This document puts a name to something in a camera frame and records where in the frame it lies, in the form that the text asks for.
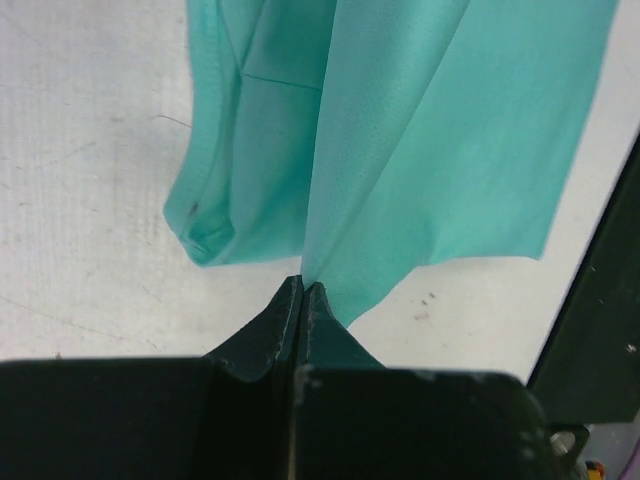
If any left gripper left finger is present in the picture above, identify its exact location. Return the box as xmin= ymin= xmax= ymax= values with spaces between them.
xmin=1 ymin=277 xmax=304 ymax=479

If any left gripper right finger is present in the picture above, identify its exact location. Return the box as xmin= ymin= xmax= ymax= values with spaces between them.
xmin=294 ymin=284 xmax=558 ymax=479

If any teal t shirt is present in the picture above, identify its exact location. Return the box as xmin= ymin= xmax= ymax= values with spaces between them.
xmin=164 ymin=1 xmax=617 ymax=324

